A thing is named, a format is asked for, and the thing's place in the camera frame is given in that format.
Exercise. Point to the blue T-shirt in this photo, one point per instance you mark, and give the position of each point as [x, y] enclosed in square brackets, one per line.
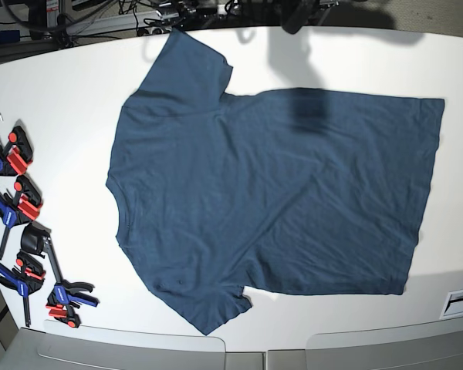
[292, 191]

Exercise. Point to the lower blue red bar clamp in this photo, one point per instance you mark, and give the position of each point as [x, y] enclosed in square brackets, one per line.
[66, 296]

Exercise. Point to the blue red bar clamp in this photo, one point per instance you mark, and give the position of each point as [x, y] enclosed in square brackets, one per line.
[16, 155]
[66, 296]
[23, 208]
[26, 278]

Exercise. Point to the top blue red bar clamp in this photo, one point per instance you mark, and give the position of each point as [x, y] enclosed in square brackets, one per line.
[16, 155]

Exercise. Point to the white label card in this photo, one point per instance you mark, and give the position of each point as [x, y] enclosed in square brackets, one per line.
[453, 305]

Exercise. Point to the grey base plate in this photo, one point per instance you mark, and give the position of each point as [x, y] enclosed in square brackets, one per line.
[102, 348]
[404, 347]

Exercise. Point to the blue box on rail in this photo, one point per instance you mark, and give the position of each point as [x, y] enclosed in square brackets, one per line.
[9, 36]

